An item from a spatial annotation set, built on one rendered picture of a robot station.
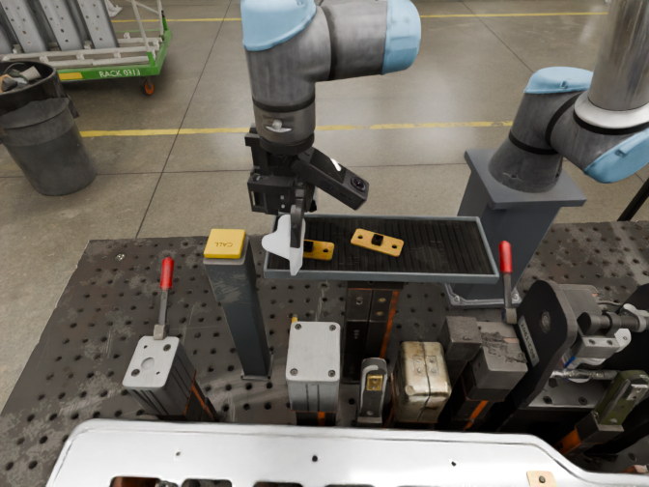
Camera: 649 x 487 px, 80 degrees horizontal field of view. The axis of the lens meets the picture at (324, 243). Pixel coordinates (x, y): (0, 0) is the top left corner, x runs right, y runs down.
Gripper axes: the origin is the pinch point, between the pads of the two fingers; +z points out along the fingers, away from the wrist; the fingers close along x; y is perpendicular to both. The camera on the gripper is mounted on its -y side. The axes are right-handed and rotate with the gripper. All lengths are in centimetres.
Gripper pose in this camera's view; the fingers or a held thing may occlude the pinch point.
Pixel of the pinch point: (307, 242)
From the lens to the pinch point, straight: 63.6
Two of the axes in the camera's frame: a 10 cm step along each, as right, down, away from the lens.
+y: -9.9, -1.2, 1.1
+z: 0.0, 6.9, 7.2
